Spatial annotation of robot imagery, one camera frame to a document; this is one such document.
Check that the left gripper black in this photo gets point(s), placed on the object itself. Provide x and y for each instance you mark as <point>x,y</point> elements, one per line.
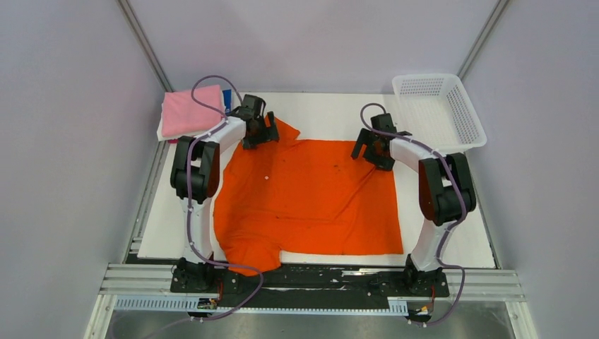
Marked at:
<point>268,134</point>

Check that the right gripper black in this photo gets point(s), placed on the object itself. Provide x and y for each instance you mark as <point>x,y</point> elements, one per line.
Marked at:
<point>367,138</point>

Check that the orange t shirt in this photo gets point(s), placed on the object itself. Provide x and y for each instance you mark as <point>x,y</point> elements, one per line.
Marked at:
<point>306,197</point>

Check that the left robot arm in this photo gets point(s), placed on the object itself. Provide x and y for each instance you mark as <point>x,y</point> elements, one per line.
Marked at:
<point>195,177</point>

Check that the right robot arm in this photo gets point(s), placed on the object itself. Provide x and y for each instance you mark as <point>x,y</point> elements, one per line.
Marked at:
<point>445,194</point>

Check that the blue folded t shirt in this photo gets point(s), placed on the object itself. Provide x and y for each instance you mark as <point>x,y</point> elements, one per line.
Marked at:
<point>227,101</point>

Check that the white plastic basket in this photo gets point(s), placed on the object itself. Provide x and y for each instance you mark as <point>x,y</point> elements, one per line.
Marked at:
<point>436,109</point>

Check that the pink folded t shirt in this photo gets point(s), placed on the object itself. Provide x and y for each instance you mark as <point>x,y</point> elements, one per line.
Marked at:
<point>180,105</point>

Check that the white folded t shirt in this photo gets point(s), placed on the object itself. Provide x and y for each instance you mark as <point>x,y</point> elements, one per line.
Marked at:
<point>171,128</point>

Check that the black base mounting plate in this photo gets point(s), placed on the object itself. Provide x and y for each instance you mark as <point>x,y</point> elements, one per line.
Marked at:
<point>298,286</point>

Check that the aluminium frame post right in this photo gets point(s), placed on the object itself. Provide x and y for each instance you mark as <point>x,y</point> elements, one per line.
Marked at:
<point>484,34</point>

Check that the aluminium frame post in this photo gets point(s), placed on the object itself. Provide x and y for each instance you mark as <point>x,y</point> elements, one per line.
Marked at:
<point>484,34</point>
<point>137,29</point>

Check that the aluminium frame post left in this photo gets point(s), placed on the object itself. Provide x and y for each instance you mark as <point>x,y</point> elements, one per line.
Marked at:
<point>137,29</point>

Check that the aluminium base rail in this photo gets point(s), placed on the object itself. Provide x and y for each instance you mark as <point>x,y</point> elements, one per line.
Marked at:
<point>141,287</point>

